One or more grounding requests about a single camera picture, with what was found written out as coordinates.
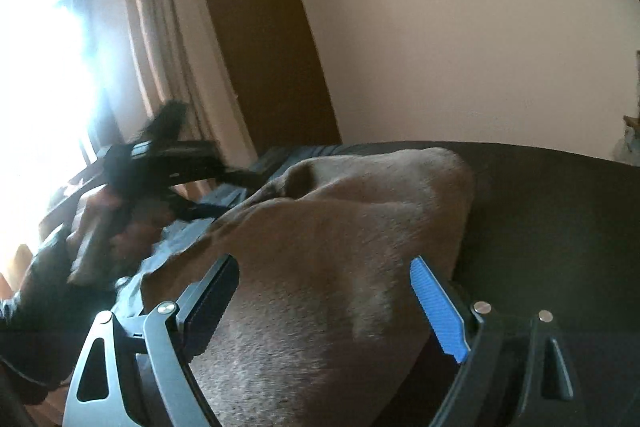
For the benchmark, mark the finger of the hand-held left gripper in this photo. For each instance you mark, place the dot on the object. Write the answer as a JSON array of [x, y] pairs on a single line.
[[240, 177], [200, 208]]

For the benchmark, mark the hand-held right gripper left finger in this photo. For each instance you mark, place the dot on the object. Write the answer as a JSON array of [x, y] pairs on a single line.
[[210, 302]]

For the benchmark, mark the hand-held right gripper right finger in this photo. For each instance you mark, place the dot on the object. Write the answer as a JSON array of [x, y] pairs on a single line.
[[440, 307]]

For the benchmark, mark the grey-brown fleece garment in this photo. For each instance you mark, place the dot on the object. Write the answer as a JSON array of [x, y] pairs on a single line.
[[325, 257]]

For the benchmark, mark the person's left forearm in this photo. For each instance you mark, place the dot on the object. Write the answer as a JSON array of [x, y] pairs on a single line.
[[40, 302]]

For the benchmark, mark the person's left hand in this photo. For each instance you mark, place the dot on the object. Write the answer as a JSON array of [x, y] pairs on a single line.
[[137, 227]]

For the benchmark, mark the blue-grey blanket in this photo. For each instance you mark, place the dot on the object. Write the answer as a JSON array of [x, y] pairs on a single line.
[[172, 247]]

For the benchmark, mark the beige curtain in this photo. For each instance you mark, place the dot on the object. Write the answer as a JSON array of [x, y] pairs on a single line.
[[165, 32]]

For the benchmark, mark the bright window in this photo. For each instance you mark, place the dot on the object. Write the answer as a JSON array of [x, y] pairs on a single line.
[[40, 82]]

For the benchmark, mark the brown wooden door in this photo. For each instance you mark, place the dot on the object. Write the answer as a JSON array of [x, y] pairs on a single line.
[[260, 32]]

